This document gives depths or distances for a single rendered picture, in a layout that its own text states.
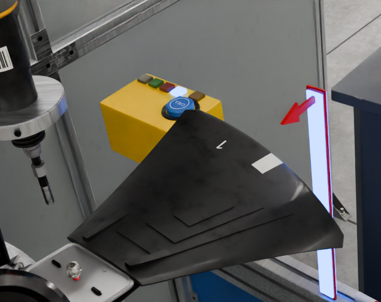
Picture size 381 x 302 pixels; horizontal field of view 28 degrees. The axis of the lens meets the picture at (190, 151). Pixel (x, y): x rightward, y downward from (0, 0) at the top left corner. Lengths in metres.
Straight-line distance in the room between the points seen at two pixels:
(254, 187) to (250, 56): 1.17
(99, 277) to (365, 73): 0.70
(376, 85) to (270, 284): 0.35
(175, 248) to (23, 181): 0.88
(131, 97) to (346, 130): 1.82
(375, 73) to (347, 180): 1.40
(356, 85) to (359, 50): 2.16
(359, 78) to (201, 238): 0.60
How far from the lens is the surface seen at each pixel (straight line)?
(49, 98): 0.55
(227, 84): 1.87
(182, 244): 0.68
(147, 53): 1.64
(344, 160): 2.70
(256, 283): 1.14
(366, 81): 1.22
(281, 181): 0.77
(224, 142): 0.80
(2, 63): 0.53
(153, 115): 1.06
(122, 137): 1.12
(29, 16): 1.42
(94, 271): 0.67
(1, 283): 0.58
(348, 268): 2.30
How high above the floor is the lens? 1.63
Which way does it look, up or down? 35 degrees down
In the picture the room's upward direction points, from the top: 10 degrees counter-clockwise
